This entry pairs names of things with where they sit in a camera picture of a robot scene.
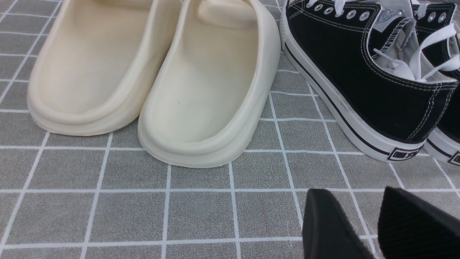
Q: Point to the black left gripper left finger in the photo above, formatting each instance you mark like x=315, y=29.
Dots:
x=326, y=232

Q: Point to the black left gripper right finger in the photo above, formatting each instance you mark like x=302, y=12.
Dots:
x=411, y=228

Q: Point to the black canvas sneaker right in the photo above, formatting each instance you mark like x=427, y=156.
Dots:
x=444, y=142

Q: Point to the black canvas sneaker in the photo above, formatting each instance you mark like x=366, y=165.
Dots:
x=444, y=142
x=386, y=69

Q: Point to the black canvas sneaker left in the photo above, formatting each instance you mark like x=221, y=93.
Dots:
x=386, y=69

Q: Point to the cream slipper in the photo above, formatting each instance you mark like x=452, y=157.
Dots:
x=208, y=96
x=98, y=64

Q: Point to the cream slipper far left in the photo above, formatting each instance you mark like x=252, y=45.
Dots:
x=98, y=64

